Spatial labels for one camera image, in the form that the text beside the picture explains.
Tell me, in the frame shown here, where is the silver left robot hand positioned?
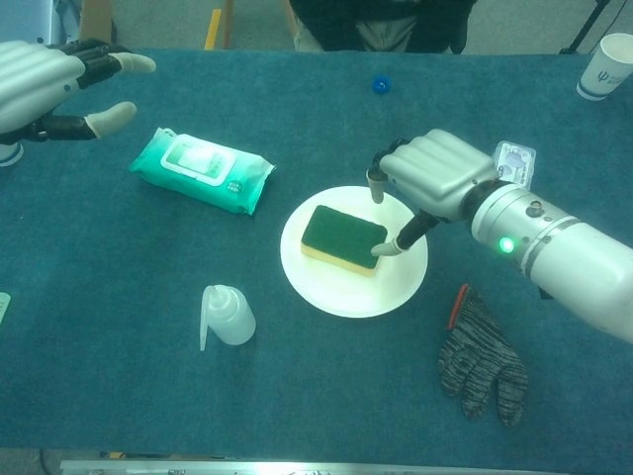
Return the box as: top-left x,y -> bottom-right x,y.
0,39 -> 157,146

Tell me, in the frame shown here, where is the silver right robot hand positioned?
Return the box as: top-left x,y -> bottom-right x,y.
366,129 -> 497,258

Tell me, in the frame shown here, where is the green yellow sponge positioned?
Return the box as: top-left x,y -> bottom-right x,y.
300,204 -> 390,278

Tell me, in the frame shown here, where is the white round plate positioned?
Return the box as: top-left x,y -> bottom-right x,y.
280,185 -> 429,320

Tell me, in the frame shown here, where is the small clear plastic box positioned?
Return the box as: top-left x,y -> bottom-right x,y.
494,140 -> 539,190

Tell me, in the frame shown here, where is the brown cardboard box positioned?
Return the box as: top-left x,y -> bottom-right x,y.
76,0 -> 118,49

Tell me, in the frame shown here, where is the person in dark jacket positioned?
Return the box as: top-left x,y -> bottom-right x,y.
289,0 -> 484,54

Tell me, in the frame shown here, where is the teal table cloth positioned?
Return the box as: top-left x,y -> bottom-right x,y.
0,43 -> 633,469

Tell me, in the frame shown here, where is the yellow wooden strip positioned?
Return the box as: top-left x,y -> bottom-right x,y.
204,0 -> 233,50

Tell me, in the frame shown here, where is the grey black knit glove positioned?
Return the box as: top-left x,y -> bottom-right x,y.
436,283 -> 529,428

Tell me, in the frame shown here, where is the green wet wipes pack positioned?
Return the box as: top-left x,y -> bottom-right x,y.
128,127 -> 277,217

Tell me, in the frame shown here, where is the white paper cup blue logo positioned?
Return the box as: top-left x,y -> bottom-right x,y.
576,33 -> 633,102

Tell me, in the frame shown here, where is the black tripod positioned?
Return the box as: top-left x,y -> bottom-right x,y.
558,0 -> 614,55

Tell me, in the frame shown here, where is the translucent plastic squeeze bottle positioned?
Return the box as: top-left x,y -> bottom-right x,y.
199,284 -> 257,352

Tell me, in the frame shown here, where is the silver metal frame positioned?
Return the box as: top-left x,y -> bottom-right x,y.
0,0 -> 80,48

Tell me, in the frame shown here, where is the aluminium rail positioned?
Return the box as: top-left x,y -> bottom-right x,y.
59,458 -> 570,475

